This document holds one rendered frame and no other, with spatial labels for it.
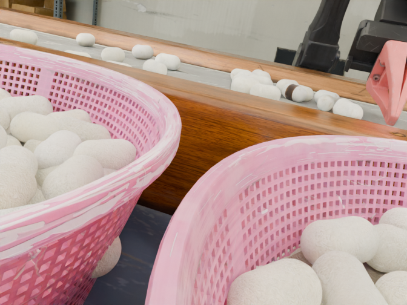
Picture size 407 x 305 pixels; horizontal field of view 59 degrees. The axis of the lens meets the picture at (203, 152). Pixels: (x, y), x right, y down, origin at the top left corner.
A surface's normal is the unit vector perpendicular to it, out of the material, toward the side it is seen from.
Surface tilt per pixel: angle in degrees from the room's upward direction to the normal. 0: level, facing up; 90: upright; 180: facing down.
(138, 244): 0
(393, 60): 62
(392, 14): 40
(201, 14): 90
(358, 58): 130
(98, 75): 75
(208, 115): 90
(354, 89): 45
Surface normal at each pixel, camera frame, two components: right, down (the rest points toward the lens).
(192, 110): -0.30, 0.27
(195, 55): -0.09, -0.46
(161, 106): -0.86, -0.29
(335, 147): 0.54, 0.11
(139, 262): 0.18, -0.93
